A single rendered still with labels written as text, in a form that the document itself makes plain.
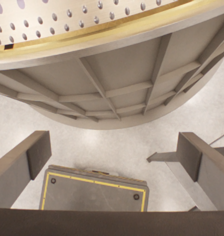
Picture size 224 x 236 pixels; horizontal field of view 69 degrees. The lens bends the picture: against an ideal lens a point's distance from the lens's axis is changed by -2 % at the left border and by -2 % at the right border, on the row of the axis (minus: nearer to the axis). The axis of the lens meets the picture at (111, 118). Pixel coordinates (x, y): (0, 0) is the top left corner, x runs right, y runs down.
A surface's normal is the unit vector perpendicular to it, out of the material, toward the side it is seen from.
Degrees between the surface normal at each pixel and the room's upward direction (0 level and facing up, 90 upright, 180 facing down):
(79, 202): 0
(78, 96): 0
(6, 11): 43
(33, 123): 0
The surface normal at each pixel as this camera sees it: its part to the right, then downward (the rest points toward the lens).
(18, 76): 0.99, 0.02
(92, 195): -0.13, -0.13
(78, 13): 0.02, 0.57
